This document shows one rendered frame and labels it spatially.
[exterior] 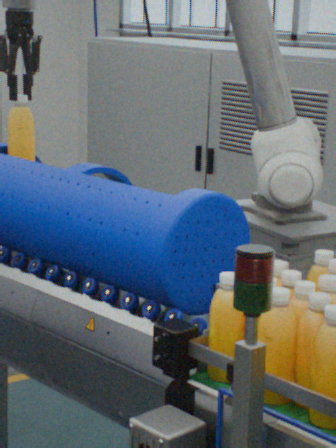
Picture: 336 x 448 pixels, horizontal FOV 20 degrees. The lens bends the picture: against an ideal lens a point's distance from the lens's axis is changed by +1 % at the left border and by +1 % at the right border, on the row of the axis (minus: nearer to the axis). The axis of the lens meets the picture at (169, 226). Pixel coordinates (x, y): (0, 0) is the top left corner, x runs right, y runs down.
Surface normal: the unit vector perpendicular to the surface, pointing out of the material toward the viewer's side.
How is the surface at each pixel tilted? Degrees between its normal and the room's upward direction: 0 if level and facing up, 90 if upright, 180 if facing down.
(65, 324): 71
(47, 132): 90
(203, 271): 90
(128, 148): 90
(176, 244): 90
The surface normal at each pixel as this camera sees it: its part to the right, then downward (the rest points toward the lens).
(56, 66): 0.58, 0.21
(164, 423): 0.03, -0.97
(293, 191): -0.08, 0.35
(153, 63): -0.81, 0.11
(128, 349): -0.69, -0.20
